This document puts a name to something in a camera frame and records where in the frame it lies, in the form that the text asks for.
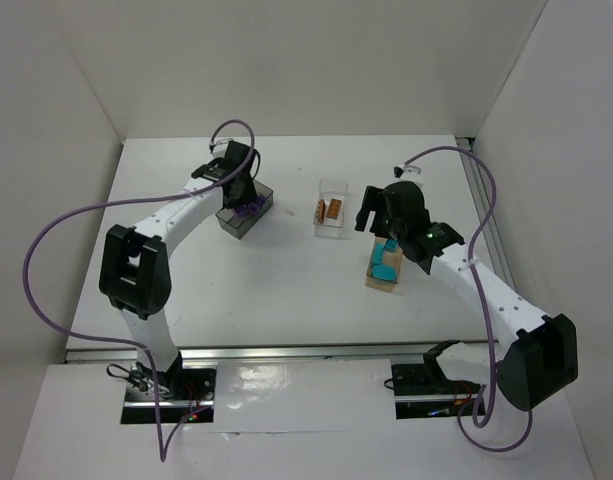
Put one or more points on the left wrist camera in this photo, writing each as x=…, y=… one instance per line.
x=216, y=146

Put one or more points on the small orange lego brick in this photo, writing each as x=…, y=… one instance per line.
x=320, y=212

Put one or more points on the small teal lego brick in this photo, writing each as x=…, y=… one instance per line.
x=391, y=245

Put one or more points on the amber plastic container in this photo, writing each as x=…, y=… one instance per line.
x=393, y=259

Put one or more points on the aluminium mounting rail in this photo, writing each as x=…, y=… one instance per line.
x=262, y=353

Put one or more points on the side aluminium rail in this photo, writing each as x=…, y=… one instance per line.
x=489, y=248

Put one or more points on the clear plastic container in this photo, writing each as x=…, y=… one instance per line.
x=328, y=189

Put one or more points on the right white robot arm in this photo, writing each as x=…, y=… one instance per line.
x=539, y=351

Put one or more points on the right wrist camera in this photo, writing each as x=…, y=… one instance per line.
x=409, y=172

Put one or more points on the teal rounded lego brick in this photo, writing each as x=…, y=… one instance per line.
x=384, y=273

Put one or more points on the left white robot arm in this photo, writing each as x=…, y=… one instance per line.
x=135, y=271

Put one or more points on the smoky grey plastic container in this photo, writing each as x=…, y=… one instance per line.
x=238, y=222

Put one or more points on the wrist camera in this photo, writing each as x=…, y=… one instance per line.
x=216, y=146
x=409, y=172

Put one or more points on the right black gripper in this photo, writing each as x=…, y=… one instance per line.
x=372, y=209

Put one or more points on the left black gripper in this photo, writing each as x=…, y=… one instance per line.
x=241, y=195

